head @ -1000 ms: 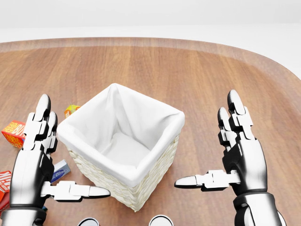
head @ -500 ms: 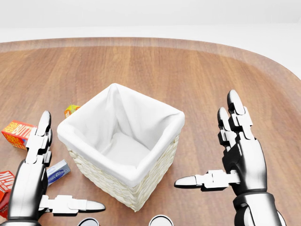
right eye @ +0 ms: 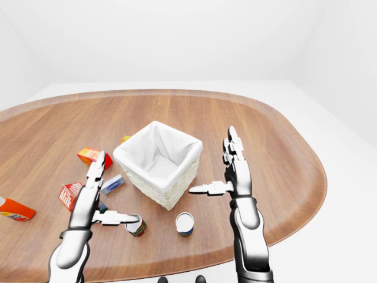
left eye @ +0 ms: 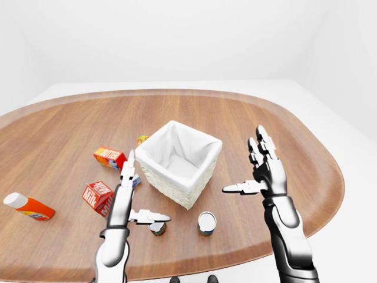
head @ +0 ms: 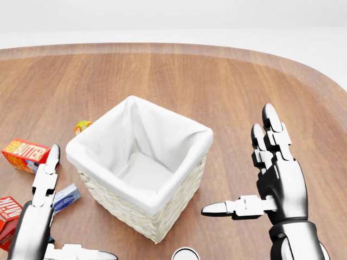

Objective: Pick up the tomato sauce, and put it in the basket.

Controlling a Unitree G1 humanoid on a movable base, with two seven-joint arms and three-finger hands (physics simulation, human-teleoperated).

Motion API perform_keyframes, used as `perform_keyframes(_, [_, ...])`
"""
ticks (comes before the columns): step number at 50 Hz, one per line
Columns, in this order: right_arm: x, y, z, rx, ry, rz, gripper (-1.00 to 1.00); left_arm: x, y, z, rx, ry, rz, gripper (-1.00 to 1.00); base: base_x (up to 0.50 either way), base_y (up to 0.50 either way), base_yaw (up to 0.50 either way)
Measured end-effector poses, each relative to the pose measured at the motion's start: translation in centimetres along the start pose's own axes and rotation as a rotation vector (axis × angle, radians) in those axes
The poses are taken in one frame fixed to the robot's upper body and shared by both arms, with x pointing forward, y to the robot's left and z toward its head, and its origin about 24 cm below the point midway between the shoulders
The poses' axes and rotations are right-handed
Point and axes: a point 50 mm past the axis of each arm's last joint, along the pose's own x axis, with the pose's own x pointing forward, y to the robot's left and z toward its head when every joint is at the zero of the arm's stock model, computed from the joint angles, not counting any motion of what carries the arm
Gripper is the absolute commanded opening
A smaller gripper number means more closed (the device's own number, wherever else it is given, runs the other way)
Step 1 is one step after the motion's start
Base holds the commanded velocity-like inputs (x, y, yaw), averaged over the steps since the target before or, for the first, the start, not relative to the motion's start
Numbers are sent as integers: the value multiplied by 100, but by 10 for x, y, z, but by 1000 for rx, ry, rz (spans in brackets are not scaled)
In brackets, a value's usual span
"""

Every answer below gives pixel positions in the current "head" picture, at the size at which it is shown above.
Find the white cloth-lined wicker basket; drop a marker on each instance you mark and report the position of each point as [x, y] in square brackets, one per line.
[141, 168]

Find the red butter box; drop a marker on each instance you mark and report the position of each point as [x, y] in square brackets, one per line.
[25, 154]

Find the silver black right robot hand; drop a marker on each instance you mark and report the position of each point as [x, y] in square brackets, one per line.
[287, 189]

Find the blue silver cream cheese box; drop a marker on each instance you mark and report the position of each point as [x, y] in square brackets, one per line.
[66, 199]

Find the red white milk carton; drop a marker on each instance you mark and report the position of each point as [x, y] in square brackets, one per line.
[8, 214]

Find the round silver tin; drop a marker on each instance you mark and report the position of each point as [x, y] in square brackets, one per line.
[186, 254]

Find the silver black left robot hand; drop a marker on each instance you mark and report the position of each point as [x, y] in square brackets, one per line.
[32, 230]

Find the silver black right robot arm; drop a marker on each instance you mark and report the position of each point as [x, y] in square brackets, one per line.
[303, 243]

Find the small orange yellow carton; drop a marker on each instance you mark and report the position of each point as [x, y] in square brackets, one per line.
[81, 126]

